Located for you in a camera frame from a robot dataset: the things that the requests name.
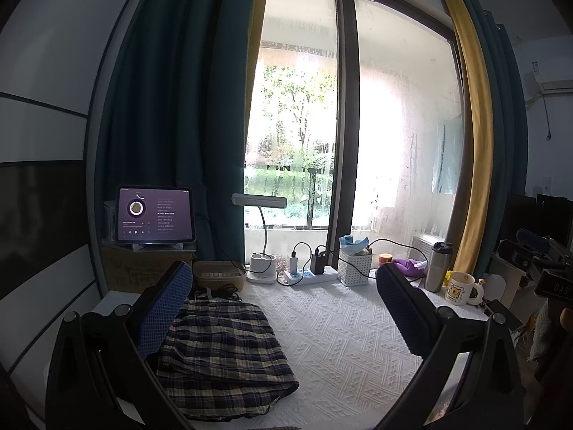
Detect steel tumbler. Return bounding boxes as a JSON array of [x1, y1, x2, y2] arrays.
[[424, 242, 454, 293]]

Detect white printed mug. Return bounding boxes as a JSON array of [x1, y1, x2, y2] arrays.
[[443, 271, 485, 306]]

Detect tan storage box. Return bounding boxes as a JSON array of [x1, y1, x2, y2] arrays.
[[192, 260, 248, 292]]

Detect brown cardboard box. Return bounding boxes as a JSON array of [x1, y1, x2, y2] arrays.
[[101, 244, 198, 294]]

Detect white air conditioner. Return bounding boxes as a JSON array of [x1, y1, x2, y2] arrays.
[[521, 45, 573, 99]]

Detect long black cable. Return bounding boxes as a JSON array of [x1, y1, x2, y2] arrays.
[[336, 238, 424, 278]]

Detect yellow curtain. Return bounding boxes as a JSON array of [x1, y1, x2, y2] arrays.
[[432, 0, 493, 278]]

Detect blue face masks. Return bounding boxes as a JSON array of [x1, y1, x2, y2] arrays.
[[339, 234, 372, 256]]

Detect purple cloth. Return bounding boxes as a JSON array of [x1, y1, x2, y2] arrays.
[[389, 257, 430, 277]]

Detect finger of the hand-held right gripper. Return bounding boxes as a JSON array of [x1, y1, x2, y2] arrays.
[[498, 239, 544, 269], [516, 228, 550, 254]]

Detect plaid flannel shirt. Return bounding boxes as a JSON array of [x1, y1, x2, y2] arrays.
[[154, 298, 300, 416]]

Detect white woven basket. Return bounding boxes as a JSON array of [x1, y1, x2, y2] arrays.
[[337, 248, 374, 286]]

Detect white desk lamp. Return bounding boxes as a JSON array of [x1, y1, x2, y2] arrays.
[[231, 192, 287, 284]]

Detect dark window frame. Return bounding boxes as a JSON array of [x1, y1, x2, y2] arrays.
[[244, 0, 471, 236]]

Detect wide teal curtain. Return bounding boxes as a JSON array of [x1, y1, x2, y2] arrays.
[[87, 0, 258, 269]]

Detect black coiled cable bundle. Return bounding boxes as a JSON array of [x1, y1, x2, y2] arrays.
[[190, 284, 242, 304]]

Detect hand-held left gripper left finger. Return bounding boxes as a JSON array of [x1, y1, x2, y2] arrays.
[[45, 260, 198, 430]]

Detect white power strip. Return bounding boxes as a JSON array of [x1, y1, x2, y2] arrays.
[[278, 265, 338, 286]]

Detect tablet with purple screen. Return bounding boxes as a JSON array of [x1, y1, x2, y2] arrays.
[[114, 185, 198, 245]]

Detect narrow teal curtain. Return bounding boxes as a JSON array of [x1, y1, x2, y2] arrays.
[[454, 0, 526, 274]]

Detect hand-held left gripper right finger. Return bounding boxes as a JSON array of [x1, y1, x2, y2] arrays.
[[375, 262, 526, 430]]

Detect black electronic device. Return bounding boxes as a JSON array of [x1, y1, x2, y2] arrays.
[[506, 193, 571, 243]]

